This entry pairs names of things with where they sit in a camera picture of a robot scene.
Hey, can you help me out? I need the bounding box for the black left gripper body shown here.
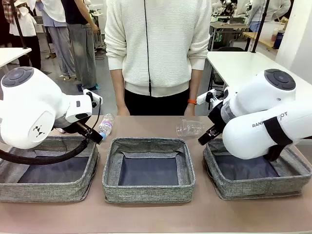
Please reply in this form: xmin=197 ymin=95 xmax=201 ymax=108
xmin=54 ymin=119 xmax=93 ymax=141

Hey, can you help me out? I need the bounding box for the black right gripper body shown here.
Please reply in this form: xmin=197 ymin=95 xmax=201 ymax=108
xmin=208 ymin=105 xmax=227 ymax=134

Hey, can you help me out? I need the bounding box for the pink label water bottle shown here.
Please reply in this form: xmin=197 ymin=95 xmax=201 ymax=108
xmin=97 ymin=113 xmax=115 ymax=141

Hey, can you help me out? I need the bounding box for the crushed clear plastic bottle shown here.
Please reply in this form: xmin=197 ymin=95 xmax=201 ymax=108
xmin=175 ymin=118 xmax=205 ymax=137

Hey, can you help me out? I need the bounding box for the person's left forearm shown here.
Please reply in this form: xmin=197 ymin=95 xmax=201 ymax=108
xmin=187 ymin=68 xmax=203 ymax=100

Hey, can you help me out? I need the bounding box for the person's right forearm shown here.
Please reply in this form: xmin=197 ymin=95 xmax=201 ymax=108
xmin=110 ymin=69 xmax=127 ymax=108

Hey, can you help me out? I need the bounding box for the person's left hand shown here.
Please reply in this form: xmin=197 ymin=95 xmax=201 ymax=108
xmin=184 ymin=103 xmax=196 ymax=117

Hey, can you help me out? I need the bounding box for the person's right hand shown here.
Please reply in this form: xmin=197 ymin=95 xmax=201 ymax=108
xmin=116 ymin=103 xmax=131 ymax=117

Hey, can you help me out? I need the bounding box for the white table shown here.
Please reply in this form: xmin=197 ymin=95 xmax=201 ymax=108
xmin=207 ymin=50 xmax=312 ymax=98
xmin=0 ymin=47 xmax=33 ymax=71

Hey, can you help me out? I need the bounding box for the grey fabric basket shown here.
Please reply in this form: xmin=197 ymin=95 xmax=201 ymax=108
xmin=101 ymin=137 xmax=196 ymax=204
xmin=203 ymin=137 xmax=312 ymax=201
xmin=0 ymin=135 xmax=100 ymax=203

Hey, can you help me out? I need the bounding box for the black chair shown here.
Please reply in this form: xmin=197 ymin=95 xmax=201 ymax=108
xmin=216 ymin=46 xmax=245 ymax=53

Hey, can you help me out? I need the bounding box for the bystander in wide grey trousers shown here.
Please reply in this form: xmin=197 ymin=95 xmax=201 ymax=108
xmin=60 ymin=0 xmax=101 ymax=91

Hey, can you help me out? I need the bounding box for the wooden table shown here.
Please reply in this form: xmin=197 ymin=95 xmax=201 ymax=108
xmin=242 ymin=31 xmax=285 ymax=51

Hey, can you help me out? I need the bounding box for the person in white sweater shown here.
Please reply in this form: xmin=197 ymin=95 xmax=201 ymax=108
xmin=104 ymin=0 xmax=212 ymax=117

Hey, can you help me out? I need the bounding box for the background workbench with equipment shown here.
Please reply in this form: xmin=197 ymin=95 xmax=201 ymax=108
xmin=209 ymin=14 xmax=251 ymax=51

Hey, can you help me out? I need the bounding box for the bystander in light blue shirt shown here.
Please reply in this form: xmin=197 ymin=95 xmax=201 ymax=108
xmin=40 ymin=0 xmax=77 ymax=80

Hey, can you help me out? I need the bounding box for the blue bottle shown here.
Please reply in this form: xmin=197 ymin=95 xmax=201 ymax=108
xmin=273 ymin=30 xmax=285 ymax=50

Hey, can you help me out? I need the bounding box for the black stand pole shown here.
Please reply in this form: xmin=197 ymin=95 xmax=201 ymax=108
xmin=11 ymin=0 xmax=28 ymax=50
xmin=252 ymin=0 xmax=270 ymax=54

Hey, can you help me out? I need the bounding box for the bystander in plaid shirt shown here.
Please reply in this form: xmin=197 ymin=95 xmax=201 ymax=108
xmin=0 ymin=0 xmax=42 ymax=71

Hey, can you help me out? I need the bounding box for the bystander in pale shirt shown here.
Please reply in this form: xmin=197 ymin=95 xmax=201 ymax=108
xmin=248 ymin=0 xmax=292 ymax=32

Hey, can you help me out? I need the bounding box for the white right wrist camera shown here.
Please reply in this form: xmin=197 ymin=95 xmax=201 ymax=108
xmin=196 ymin=89 xmax=225 ymax=108

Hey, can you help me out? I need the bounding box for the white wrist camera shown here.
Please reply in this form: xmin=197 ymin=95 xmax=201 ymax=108
xmin=82 ymin=89 xmax=103 ymax=108
xmin=196 ymin=89 xmax=225 ymax=108

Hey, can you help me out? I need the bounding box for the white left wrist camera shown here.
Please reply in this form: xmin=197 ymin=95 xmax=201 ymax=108
xmin=82 ymin=89 xmax=103 ymax=108

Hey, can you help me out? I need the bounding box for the black velcro strap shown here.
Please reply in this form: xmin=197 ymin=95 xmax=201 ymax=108
xmin=263 ymin=116 xmax=293 ymax=147

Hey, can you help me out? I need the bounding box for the thin black cord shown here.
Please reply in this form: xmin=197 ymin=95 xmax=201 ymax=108
xmin=143 ymin=0 xmax=153 ymax=97

